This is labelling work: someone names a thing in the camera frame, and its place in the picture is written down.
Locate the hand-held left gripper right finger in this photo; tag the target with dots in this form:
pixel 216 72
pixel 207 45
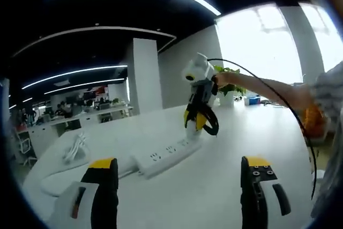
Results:
pixel 252 188

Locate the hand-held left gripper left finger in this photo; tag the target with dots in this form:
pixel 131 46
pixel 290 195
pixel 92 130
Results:
pixel 105 186

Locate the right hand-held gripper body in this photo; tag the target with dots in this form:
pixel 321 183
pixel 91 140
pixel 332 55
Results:
pixel 199 70

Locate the white charger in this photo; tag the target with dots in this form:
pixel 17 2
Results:
pixel 194 135

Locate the white power strip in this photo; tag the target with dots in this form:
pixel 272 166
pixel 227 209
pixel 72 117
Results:
pixel 160 156

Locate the white desk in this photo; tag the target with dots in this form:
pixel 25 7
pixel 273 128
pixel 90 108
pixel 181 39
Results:
pixel 214 175

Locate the potted green plant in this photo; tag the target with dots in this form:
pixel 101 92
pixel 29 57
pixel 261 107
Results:
pixel 227 99

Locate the blue box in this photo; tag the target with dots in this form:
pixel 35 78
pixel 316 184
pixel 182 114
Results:
pixel 253 101

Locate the white office workstation row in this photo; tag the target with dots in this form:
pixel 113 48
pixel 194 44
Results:
pixel 80 120

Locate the white office chair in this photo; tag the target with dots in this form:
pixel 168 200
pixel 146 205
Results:
pixel 25 144

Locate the person's shirt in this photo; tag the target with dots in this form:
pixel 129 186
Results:
pixel 332 105

